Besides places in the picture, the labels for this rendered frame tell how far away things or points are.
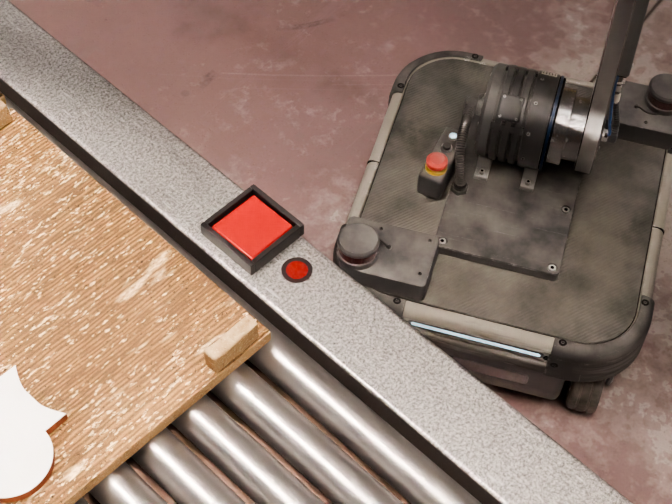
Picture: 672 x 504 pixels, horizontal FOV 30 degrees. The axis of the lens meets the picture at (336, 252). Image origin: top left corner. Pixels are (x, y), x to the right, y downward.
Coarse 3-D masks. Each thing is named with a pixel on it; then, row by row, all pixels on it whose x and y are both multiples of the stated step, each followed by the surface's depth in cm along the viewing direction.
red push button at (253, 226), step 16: (240, 208) 130; (256, 208) 130; (224, 224) 129; (240, 224) 129; (256, 224) 129; (272, 224) 129; (288, 224) 129; (240, 240) 128; (256, 240) 128; (272, 240) 128
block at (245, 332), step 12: (240, 324) 118; (252, 324) 118; (228, 336) 117; (240, 336) 117; (252, 336) 119; (216, 348) 116; (228, 348) 116; (240, 348) 118; (216, 360) 116; (228, 360) 118; (216, 372) 118
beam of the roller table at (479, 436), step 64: (0, 0) 150; (0, 64) 144; (64, 64) 144; (64, 128) 138; (128, 128) 138; (128, 192) 135; (192, 192) 133; (320, 256) 129; (320, 320) 124; (384, 320) 124; (384, 384) 120; (448, 384) 120; (448, 448) 116; (512, 448) 116
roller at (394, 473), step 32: (192, 256) 129; (224, 288) 126; (256, 352) 122; (288, 352) 121; (288, 384) 120; (320, 384) 119; (320, 416) 119; (352, 416) 117; (352, 448) 117; (384, 448) 115; (416, 448) 116; (416, 480) 114; (448, 480) 114
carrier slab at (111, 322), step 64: (0, 128) 135; (0, 192) 130; (64, 192) 130; (0, 256) 125; (64, 256) 125; (128, 256) 126; (0, 320) 121; (64, 320) 121; (128, 320) 121; (192, 320) 121; (256, 320) 121; (64, 384) 117; (128, 384) 117; (192, 384) 117; (64, 448) 113; (128, 448) 113
